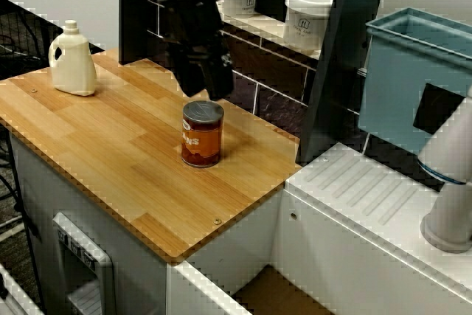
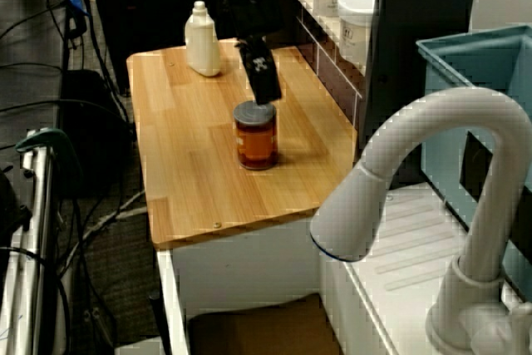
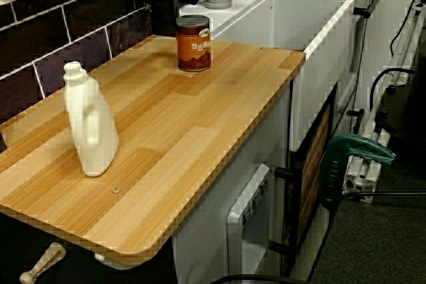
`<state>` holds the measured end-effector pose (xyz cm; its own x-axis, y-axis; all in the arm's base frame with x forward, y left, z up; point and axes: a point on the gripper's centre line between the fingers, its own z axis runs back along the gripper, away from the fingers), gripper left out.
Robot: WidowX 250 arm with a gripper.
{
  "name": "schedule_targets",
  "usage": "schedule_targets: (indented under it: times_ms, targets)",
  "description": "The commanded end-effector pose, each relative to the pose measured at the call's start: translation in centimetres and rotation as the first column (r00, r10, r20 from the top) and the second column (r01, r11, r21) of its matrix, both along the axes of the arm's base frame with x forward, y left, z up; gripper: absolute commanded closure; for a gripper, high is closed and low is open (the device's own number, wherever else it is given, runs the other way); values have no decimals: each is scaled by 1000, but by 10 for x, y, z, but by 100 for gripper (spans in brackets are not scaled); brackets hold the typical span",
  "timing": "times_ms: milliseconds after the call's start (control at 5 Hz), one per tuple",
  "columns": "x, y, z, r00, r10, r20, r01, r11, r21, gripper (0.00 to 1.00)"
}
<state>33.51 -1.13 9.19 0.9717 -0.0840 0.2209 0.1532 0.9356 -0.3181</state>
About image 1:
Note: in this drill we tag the grey dispenser panel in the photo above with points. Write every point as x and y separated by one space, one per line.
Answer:
83 282

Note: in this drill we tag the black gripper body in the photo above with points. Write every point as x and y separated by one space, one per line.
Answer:
195 23

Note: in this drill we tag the white frame bar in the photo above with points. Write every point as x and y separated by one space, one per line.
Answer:
11 296

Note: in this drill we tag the cream ledge shelf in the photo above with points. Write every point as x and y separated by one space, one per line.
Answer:
271 31

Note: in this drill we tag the thin black pole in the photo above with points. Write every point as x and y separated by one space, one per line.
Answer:
18 206

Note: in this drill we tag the white kitchen cabinet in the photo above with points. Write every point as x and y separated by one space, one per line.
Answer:
44 189

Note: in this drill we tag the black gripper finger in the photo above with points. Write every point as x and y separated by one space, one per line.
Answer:
191 75
220 79

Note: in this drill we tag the cream detergent bottle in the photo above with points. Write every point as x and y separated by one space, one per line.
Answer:
72 68

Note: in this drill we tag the blue plastic bin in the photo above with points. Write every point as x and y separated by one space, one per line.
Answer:
391 90

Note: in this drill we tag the wooden board inside sink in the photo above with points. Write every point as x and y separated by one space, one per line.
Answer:
280 296

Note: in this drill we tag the black square patch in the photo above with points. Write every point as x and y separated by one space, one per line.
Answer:
439 108

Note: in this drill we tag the orange beans can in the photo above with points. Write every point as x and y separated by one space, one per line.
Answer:
203 138

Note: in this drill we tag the white sink unit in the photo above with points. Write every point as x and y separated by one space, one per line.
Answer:
332 241

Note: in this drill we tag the grey kitchen faucet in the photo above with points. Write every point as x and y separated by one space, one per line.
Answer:
448 211

